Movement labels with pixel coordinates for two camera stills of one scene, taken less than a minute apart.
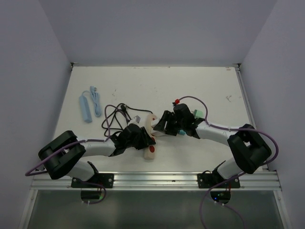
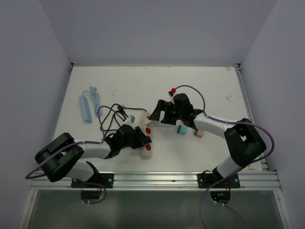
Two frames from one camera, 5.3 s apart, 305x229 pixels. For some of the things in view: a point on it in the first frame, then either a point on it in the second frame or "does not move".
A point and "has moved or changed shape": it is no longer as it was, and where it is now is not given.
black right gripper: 167,117 → 161,106
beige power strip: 149,152 has moved or changed shape
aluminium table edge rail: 255,181 does not move
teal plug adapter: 182,132 does not move
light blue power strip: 86,111 does not move
